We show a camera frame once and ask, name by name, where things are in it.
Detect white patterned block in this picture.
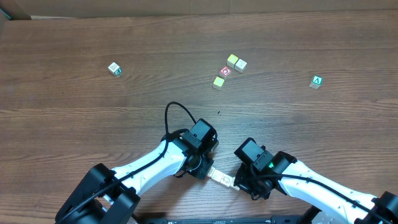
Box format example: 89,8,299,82
207,167,216,179

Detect yellow block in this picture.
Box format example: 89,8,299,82
226,54,239,68
213,77,224,90
211,170,224,183

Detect white block green edge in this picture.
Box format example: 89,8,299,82
220,174,234,187

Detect white block red mark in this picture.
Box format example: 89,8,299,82
229,185,240,191

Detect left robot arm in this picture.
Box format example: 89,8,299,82
55,119,218,223

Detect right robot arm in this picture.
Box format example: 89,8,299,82
234,138,397,223

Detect red circle block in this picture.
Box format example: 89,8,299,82
219,66,231,79

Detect white block far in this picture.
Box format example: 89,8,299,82
234,58,247,73

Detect green letter block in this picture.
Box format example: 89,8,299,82
309,75,323,89

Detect white block green side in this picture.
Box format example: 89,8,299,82
108,62,122,77

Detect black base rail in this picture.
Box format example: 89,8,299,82
136,215,312,224

